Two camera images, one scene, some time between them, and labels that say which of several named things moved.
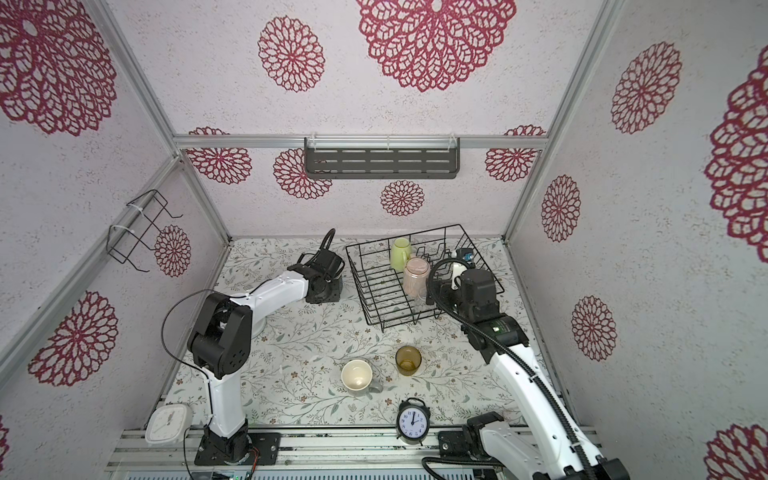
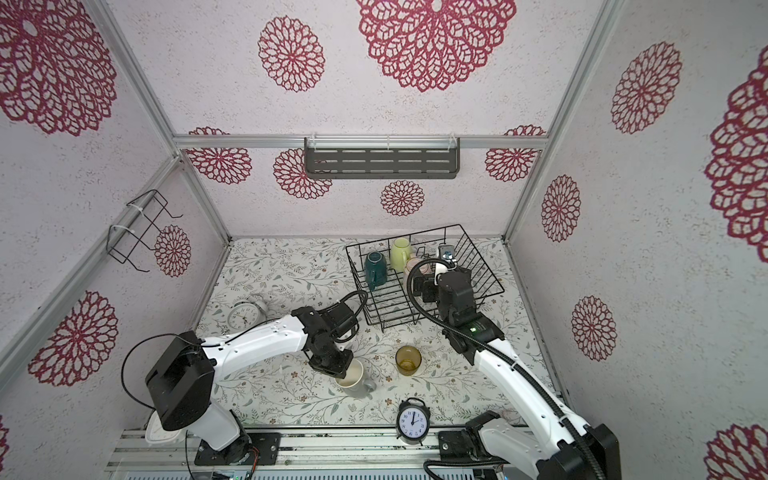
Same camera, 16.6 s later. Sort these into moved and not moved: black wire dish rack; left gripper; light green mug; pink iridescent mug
Moved: left gripper
Not moved: light green mug; black wire dish rack; pink iridescent mug
